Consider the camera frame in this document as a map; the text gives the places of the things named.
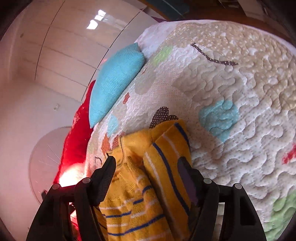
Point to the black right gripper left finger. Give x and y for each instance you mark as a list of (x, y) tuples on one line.
[(52, 220)]

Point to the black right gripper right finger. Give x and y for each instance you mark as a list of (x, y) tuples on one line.
[(240, 219)]

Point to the yellow striped knit sweater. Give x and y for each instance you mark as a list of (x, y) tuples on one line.
[(147, 199)]

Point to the red long pillow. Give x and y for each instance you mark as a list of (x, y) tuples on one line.
[(76, 141)]

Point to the white round headboard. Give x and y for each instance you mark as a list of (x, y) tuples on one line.
[(45, 159)]

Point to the white patchwork quilt bedspread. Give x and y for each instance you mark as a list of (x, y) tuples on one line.
[(234, 88)]

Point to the turquoise knit cushion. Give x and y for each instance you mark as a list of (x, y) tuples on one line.
[(115, 75)]

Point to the white glossy wardrobe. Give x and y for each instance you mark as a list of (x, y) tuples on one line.
[(63, 44)]

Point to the white wall socket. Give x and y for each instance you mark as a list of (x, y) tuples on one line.
[(56, 107)]

